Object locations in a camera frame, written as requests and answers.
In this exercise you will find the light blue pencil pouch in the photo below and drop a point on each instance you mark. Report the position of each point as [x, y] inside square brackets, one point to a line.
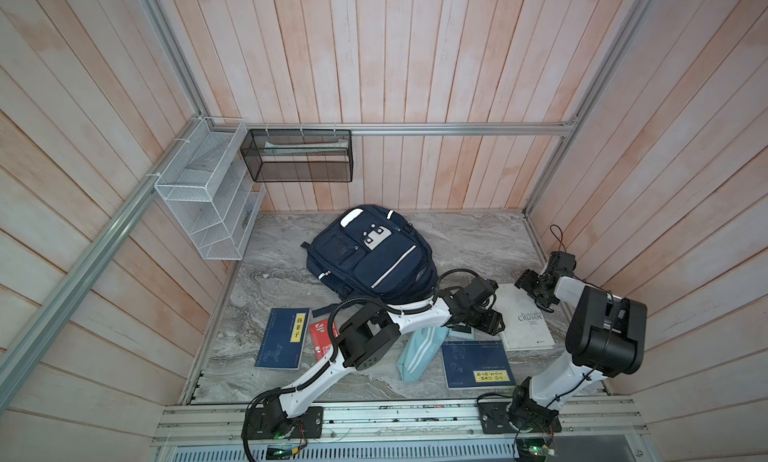
[419, 351]

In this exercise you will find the aluminium front rail frame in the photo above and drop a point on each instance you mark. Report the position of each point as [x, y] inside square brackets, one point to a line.
[594, 428]

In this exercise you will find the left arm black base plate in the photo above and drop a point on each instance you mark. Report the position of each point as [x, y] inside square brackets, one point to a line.
[300, 423]

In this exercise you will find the light green calculator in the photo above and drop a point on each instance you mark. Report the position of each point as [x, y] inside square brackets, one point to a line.
[461, 332]

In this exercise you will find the horizontal aluminium wall rail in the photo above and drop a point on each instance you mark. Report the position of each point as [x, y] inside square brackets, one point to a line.
[546, 129]

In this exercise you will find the red rectangular box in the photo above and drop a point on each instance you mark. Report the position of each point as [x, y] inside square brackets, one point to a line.
[320, 339]

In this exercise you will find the blue book yellow front label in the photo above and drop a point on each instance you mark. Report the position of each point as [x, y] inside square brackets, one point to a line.
[476, 365]

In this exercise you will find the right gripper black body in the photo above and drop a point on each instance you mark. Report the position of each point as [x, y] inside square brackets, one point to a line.
[538, 295]

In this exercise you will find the navy blue student backpack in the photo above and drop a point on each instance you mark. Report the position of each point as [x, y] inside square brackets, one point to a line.
[373, 251]

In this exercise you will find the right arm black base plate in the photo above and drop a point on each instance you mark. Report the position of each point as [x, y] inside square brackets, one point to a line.
[496, 419]

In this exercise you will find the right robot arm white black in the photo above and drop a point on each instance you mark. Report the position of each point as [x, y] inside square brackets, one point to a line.
[605, 338]

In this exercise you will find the blue book yellow spine label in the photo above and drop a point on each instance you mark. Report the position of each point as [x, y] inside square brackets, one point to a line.
[282, 344]

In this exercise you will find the white book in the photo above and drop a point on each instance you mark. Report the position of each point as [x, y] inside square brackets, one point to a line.
[525, 326]

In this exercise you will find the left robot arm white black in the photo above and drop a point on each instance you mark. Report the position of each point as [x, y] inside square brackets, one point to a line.
[361, 342]

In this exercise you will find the white wire mesh shelf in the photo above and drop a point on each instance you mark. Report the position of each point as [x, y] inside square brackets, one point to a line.
[207, 187]

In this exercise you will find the black mesh wall basket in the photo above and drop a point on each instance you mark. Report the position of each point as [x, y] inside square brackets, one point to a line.
[298, 155]

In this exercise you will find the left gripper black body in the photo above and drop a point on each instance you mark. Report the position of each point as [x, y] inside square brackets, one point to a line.
[472, 307]

